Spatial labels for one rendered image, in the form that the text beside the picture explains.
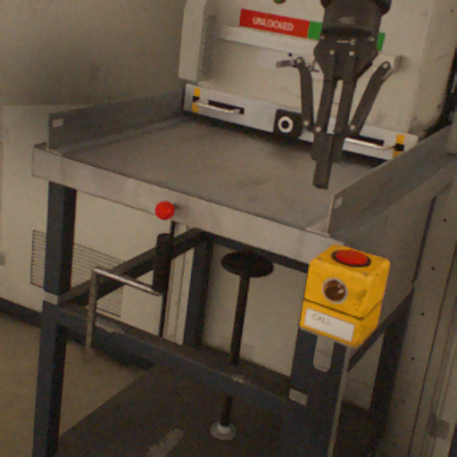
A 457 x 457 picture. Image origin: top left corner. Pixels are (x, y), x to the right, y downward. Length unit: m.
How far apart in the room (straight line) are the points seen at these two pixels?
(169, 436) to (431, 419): 0.63
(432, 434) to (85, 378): 0.96
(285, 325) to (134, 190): 0.86
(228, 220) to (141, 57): 0.77
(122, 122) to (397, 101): 0.55
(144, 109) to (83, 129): 0.20
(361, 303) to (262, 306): 1.16
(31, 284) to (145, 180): 1.25
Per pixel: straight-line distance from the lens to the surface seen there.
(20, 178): 2.50
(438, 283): 1.96
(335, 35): 1.11
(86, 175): 1.46
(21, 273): 2.60
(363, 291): 0.99
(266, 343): 2.19
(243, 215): 1.30
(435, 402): 2.08
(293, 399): 1.41
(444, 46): 1.76
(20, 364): 2.47
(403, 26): 1.65
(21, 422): 2.23
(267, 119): 1.76
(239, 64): 1.79
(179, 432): 1.92
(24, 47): 1.86
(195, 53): 1.71
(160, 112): 1.79
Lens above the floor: 1.28
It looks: 21 degrees down
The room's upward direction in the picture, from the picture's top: 7 degrees clockwise
